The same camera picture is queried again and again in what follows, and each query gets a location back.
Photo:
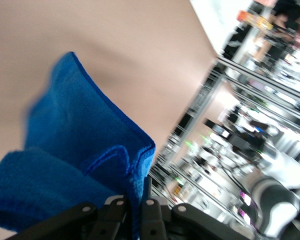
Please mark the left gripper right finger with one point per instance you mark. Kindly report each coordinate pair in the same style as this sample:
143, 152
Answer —
152, 220

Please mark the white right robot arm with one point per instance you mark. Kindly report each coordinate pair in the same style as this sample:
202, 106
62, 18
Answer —
277, 162

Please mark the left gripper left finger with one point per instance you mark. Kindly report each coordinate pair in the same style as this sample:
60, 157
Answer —
72, 222

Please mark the blue microfibre towel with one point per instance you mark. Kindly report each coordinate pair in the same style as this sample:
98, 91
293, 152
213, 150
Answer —
77, 125

